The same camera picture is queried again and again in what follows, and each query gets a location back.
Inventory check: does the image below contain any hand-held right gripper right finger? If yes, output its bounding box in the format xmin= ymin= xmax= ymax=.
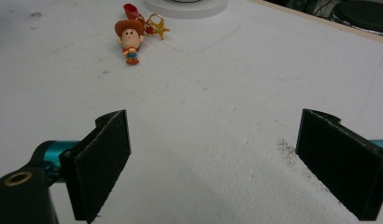
xmin=295 ymin=108 xmax=383 ymax=222

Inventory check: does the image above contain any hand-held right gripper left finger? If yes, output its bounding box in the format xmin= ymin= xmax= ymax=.
xmin=59 ymin=109 xmax=132 ymax=224

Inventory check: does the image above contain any cowboy doll keychain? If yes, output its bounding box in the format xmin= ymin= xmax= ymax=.
xmin=114 ymin=3 xmax=171 ymax=66

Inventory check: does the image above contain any white hook stand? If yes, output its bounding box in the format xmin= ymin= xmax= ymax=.
xmin=144 ymin=0 xmax=229 ymax=20

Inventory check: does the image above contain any white foam board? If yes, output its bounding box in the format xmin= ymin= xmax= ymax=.
xmin=0 ymin=0 xmax=383 ymax=224

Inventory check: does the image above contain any black round stool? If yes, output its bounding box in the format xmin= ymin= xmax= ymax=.
xmin=330 ymin=0 xmax=383 ymax=35

